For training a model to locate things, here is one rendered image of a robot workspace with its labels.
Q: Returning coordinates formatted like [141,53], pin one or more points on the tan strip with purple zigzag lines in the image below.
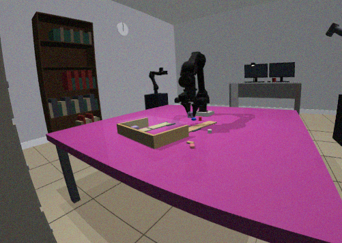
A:
[202,125]

